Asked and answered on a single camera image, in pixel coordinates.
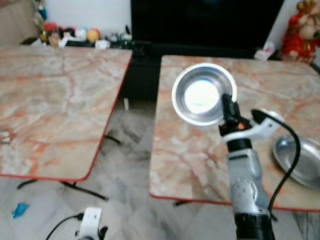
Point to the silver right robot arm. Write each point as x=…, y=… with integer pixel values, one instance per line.
x=247, y=180

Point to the small white pink box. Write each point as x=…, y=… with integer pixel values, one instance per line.
x=265, y=51

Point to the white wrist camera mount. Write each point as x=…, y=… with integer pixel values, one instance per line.
x=257, y=131
x=90, y=222

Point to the orange ball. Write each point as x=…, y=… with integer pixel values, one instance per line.
x=93, y=35

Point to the red and gold figurine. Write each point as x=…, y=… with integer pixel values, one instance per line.
x=300, y=35

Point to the black television stand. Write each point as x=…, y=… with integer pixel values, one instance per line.
x=142, y=70

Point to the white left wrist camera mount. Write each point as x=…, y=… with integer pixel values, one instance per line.
x=90, y=222

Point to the white round ball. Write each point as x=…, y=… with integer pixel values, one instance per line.
x=80, y=33

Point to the small red capped doll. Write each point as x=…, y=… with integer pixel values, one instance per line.
x=51, y=34

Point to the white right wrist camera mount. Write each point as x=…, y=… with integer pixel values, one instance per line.
x=257, y=131

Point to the black television screen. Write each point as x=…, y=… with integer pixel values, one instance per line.
x=205, y=22

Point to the small blue floor scrap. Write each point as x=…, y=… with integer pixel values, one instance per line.
x=20, y=210

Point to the shallow stainless steel plate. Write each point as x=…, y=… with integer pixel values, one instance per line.
x=300, y=160

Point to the black folding table leg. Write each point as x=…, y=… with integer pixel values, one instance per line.
x=75, y=189

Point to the round stainless steel bowl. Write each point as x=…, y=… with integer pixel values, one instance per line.
x=200, y=95

